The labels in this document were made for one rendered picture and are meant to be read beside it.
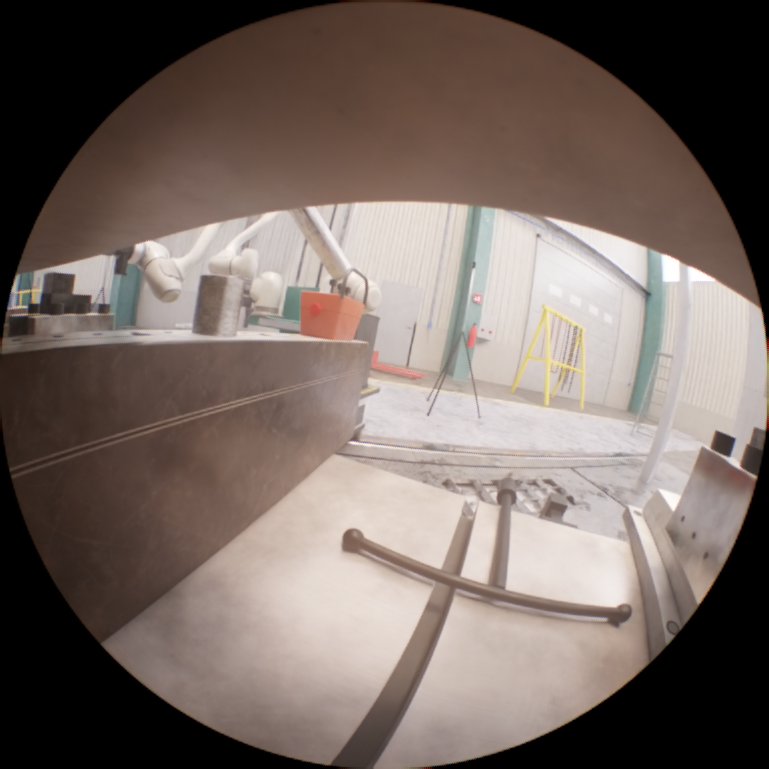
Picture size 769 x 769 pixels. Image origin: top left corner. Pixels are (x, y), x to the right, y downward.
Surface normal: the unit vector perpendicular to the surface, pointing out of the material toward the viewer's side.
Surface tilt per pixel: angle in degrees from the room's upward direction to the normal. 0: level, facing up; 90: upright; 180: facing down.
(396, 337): 90
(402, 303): 90
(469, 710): 0
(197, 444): 90
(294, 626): 0
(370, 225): 90
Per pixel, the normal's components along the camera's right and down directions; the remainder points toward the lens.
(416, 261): 0.13, 0.21
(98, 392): 0.95, 0.22
